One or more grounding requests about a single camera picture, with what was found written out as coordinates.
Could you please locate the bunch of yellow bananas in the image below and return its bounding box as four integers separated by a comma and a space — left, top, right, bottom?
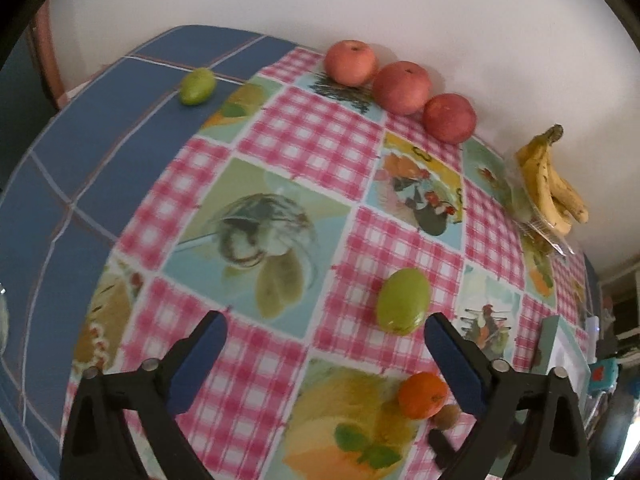
515, 135, 573, 236

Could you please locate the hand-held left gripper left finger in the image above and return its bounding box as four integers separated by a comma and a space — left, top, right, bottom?
59, 310, 229, 480

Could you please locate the clear plastic container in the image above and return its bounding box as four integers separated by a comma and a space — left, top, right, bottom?
502, 160, 576, 258

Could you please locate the white tray with teal rim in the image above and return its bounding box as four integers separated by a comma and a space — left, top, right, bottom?
537, 316, 591, 401

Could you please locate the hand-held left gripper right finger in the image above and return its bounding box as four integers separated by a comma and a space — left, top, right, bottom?
424, 311, 592, 480

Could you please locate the teal box with red mark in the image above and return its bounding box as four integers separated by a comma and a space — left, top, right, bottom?
587, 357, 621, 393

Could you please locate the blue tablecloth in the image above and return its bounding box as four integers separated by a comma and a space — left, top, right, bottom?
0, 24, 321, 461

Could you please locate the medium red apple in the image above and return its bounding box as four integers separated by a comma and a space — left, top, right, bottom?
371, 61, 432, 116

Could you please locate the small green mango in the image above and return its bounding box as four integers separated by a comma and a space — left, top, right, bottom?
179, 67, 217, 107

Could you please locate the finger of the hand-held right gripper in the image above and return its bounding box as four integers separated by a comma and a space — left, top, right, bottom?
427, 430, 458, 468

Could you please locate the large red apple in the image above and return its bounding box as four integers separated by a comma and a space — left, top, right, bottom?
421, 93, 477, 145

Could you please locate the small red apple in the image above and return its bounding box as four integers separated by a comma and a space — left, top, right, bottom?
323, 40, 378, 86

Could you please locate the spotted yellow banana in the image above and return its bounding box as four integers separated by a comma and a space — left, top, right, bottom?
542, 125, 590, 224

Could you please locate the large green mango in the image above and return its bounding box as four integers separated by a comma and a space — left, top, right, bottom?
376, 267, 432, 336

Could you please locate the orange tangerine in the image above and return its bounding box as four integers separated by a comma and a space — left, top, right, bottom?
397, 371, 449, 420

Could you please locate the pink checkered printed tablecloth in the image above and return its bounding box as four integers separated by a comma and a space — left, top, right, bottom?
60, 47, 601, 480

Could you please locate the brown kiwi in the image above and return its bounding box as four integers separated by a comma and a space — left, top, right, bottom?
432, 404, 462, 430

